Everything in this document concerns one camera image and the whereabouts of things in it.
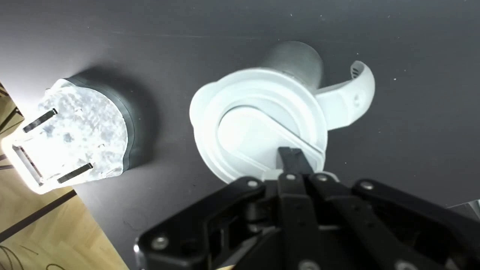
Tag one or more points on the silver flask with white lid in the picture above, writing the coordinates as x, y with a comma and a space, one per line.
259, 125

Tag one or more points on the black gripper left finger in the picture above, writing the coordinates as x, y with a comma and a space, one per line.
240, 219

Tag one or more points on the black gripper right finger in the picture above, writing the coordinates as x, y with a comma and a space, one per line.
379, 225

